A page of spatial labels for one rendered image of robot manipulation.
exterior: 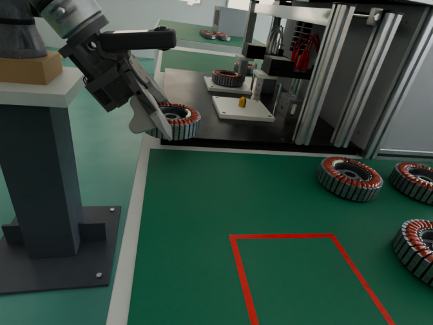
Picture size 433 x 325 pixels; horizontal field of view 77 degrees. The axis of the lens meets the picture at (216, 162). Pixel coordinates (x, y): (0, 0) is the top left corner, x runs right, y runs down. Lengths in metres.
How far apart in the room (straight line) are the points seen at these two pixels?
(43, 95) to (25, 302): 0.76
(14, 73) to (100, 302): 0.83
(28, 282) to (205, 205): 1.01
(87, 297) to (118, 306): 0.93
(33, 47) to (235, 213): 0.79
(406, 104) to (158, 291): 0.64
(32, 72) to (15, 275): 0.79
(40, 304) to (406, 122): 1.29
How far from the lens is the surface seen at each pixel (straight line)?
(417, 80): 0.74
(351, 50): 0.83
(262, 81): 1.01
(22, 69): 0.98
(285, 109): 0.81
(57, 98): 0.90
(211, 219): 0.40
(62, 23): 0.47
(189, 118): 0.50
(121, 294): 0.33
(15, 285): 1.35
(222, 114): 0.70
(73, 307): 1.24
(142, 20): 5.48
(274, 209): 0.45
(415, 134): 0.81
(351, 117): 0.68
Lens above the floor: 1.02
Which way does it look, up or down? 30 degrees down
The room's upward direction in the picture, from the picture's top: 9 degrees clockwise
